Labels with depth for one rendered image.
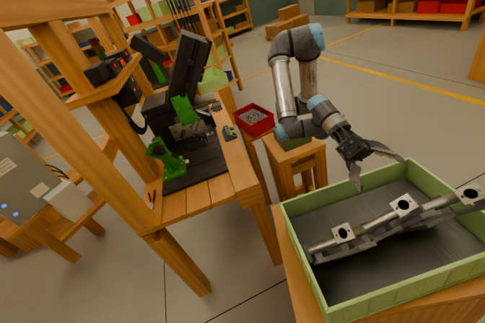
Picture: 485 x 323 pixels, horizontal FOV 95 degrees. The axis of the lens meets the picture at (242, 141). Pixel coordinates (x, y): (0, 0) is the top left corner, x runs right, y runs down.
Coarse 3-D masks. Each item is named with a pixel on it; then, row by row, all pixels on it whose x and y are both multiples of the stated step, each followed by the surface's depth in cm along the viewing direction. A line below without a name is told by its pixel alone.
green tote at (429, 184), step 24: (384, 168) 97; (408, 168) 100; (312, 192) 97; (336, 192) 100; (432, 192) 91; (288, 216) 102; (456, 216) 84; (480, 216) 74; (456, 264) 64; (480, 264) 68; (312, 288) 82; (384, 288) 64; (408, 288) 67; (432, 288) 71; (336, 312) 66; (360, 312) 70
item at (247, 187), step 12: (216, 96) 231; (216, 120) 188; (228, 120) 182; (228, 144) 155; (240, 144) 151; (228, 156) 144; (240, 156) 140; (228, 168) 135; (240, 168) 132; (252, 168) 129; (240, 180) 123; (252, 180) 121; (240, 192) 118; (252, 192) 120; (240, 204) 123; (252, 204) 125
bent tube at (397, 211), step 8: (400, 200) 61; (408, 200) 59; (400, 208) 60; (408, 208) 59; (384, 216) 74; (392, 216) 72; (400, 216) 71; (368, 224) 77; (376, 224) 75; (384, 224) 74; (368, 232) 77
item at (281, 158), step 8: (264, 136) 159; (272, 136) 157; (272, 144) 150; (312, 144) 139; (320, 144) 137; (272, 152) 143; (280, 152) 141; (288, 152) 139; (296, 152) 137; (304, 152) 135; (312, 152) 137; (280, 160) 135; (288, 160) 135; (296, 160) 137
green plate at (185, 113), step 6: (186, 96) 151; (174, 102) 151; (180, 102) 152; (186, 102) 153; (180, 108) 153; (186, 108) 154; (192, 108) 154; (180, 114) 154; (186, 114) 155; (192, 114) 156; (180, 120) 156; (186, 120) 156; (192, 120) 157
